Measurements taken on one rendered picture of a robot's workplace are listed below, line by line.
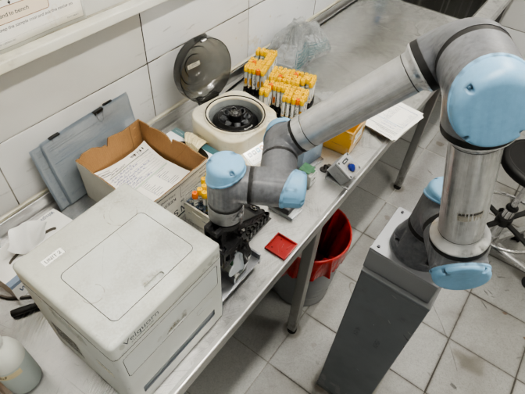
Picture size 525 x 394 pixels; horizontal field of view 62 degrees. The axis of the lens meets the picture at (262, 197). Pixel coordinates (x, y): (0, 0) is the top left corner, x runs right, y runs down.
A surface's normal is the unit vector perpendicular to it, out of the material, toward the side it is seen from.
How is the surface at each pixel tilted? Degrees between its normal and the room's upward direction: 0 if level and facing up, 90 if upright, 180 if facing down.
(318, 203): 0
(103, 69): 90
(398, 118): 1
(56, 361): 0
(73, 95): 90
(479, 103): 82
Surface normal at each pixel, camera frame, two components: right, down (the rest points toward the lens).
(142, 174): 0.07, -0.67
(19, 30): 0.82, 0.48
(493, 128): -0.11, 0.63
